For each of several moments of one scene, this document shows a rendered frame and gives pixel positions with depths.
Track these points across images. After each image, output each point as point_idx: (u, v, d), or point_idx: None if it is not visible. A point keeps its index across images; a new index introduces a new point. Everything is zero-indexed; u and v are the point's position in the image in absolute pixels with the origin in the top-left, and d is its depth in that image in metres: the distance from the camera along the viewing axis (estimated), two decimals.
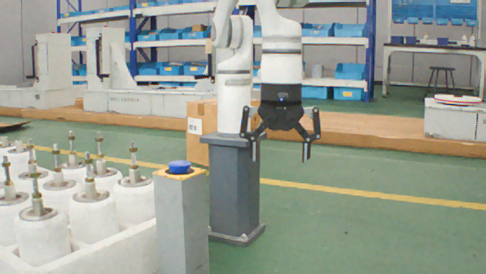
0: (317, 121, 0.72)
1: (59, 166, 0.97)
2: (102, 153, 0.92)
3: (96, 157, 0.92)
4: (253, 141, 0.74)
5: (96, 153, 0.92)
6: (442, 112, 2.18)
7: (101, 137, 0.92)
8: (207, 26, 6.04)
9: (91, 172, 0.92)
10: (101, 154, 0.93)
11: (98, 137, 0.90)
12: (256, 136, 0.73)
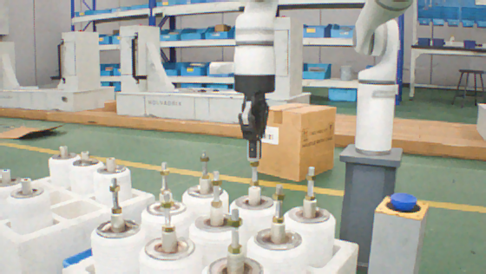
0: (266, 118, 0.79)
1: (189, 194, 0.82)
2: (257, 183, 0.77)
3: (256, 183, 0.78)
4: (257, 140, 0.75)
5: (257, 179, 0.78)
6: None
7: (257, 162, 0.76)
8: (230, 26, 5.90)
9: None
10: (258, 184, 0.77)
11: (252, 159, 0.77)
12: (259, 133, 0.74)
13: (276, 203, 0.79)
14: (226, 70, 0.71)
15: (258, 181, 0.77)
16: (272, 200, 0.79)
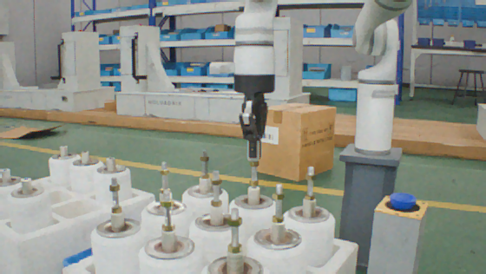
0: (265, 118, 0.79)
1: (189, 194, 0.82)
2: (256, 180, 0.78)
3: (249, 184, 0.77)
4: (257, 140, 0.75)
5: (249, 179, 0.78)
6: None
7: (256, 160, 0.77)
8: (230, 26, 5.90)
9: (266, 199, 0.79)
10: (255, 181, 0.78)
11: (253, 160, 0.76)
12: (259, 133, 0.74)
13: (264, 211, 0.75)
14: (226, 70, 0.71)
15: None
16: (264, 207, 0.75)
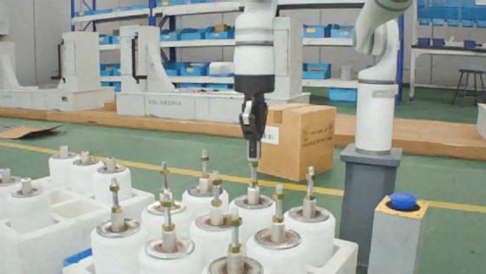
0: (265, 118, 0.79)
1: (189, 193, 0.82)
2: (249, 182, 0.77)
3: (255, 185, 0.77)
4: (257, 140, 0.75)
5: (254, 182, 0.77)
6: None
7: (249, 161, 0.77)
8: (230, 26, 5.90)
9: (265, 199, 0.79)
10: (248, 183, 0.77)
11: (255, 160, 0.77)
12: (259, 133, 0.74)
13: (263, 211, 0.74)
14: (226, 70, 0.71)
15: (249, 181, 0.77)
16: (263, 207, 0.75)
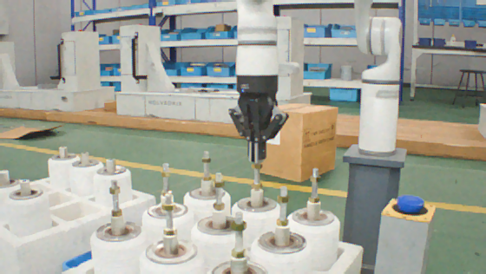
0: (272, 127, 0.70)
1: (191, 196, 0.81)
2: (259, 185, 0.75)
3: (259, 185, 0.77)
4: (251, 141, 0.74)
5: (260, 182, 0.76)
6: None
7: (259, 165, 0.74)
8: (230, 26, 5.88)
9: (256, 208, 0.74)
10: (259, 187, 0.75)
11: (255, 162, 0.75)
12: (249, 133, 0.74)
13: (233, 206, 0.76)
14: None
15: (259, 185, 0.75)
16: (237, 205, 0.76)
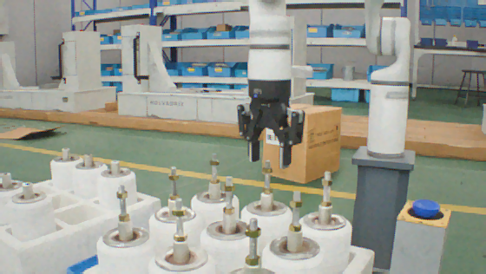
0: (292, 127, 0.66)
1: (199, 199, 0.79)
2: (262, 188, 0.74)
3: (267, 192, 0.73)
4: (251, 141, 0.74)
5: (266, 189, 0.73)
6: None
7: (263, 167, 0.74)
8: (232, 26, 5.87)
9: (252, 208, 0.74)
10: (262, 190, 0.74)
11: (270, 166, 0.73)
12: (251, 135, 0.73)
13: None
14: None
15: (262, 187, 0.74)
16: (256, 201, 0.78)
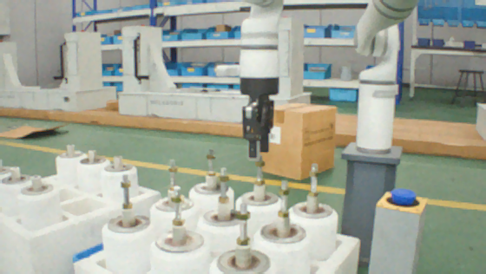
0: (272, 113, 0.83)
1: (196, 191, 0.85)
2: (263, 180, 0.81)
3: (256, 183, 0.81)
4: (257, 140, 0.75)
5: (257, 179, 0.81)
6: None
7: (263, 161, 0.80)
8: (231, 26, 5.93)
9: (270, 195, 0.82)
10: (263, 181, 0.81)
11: (258, 160, 0.79)
12: (259, 133, 0.75)
13: (275, 205, 0.78)
14: (232, 73, 0.74)
15: (262, 179, 0.81)
16: (273, 202, 0.78)
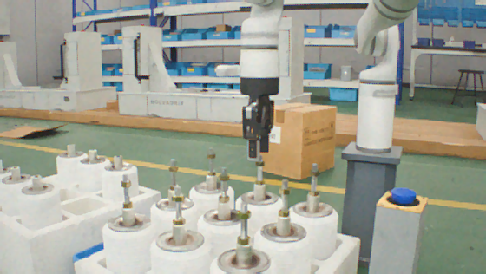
0: (273, 113, 0.83)
1: (196, 191, 0.85)
2: (256, 180, 0.81)
3: (259, 185, 0.79)
4: (257, 140, 0.75)
5: (258, 181, 0.79)
6: None
7: (256, 160, 0.80)
8: (231, 26, 5.93)
9: (272, 198, 0.80)
10: (255, 181, 0.81)
11: (262, 160, 0.79)
12: (260, 133, 0.75)
13: (254, 207, 0.77)
14: (232, 73, 0.74)
15: (255, 179, 0.80)
16: (256, 204, 0.77)
